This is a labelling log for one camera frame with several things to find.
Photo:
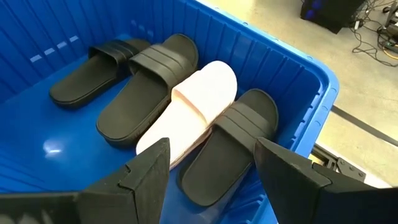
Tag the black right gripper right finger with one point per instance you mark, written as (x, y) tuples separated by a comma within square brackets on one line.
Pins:
[(295, 193)]

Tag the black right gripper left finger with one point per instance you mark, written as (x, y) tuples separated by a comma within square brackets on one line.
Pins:
[(140, 186)]

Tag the black rubber slide sandal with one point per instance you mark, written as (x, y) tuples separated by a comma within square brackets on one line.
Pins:
[(87, 81), (133, 109), (217, 168)]

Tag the pale pink slide sandal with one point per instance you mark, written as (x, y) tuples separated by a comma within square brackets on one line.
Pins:
[(192, 102)]

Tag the blue plastic ribbed bin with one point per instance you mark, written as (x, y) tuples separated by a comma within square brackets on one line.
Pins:
[(46, 130)]

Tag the black computer tower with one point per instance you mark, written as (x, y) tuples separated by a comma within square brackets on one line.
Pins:
[(329, 12)]

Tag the black metal frame bracket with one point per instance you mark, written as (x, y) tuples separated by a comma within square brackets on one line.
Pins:
[(345, 168)]

